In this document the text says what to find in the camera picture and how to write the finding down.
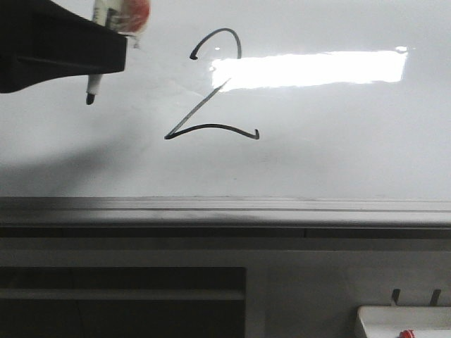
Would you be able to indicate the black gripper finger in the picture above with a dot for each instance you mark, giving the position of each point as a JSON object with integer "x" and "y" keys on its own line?
{"x": 41, "y": 41}

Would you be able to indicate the white black whiteboard marker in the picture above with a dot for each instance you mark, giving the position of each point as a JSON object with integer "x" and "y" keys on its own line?
{"x": 93, "y": 86}

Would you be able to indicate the red magnet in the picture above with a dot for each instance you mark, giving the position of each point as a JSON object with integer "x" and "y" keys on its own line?
{"x": 129, "y": 18}

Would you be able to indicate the left black metal hook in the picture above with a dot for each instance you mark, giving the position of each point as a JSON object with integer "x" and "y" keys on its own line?
{"x": 395, "y": 297}

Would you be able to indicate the black metal hook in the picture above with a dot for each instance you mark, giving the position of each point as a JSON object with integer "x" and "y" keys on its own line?
{"x": 435, "y": 297}
{"x": 395, "y": 297}

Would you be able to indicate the white tray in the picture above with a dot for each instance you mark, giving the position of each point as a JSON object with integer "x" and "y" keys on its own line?
{"x": 389, "y": 321}

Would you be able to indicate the small red cap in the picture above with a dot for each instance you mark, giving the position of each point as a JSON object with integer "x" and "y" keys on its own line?
{"x": 407, "y": 334}

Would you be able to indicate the right black metal hook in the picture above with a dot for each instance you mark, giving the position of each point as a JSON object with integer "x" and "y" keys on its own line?
{"x": 435, "y": 297}

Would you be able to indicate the white whiteboard with aluminium frame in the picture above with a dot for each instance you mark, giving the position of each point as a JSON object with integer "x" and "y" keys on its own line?
{"x": 249, "y": 112}

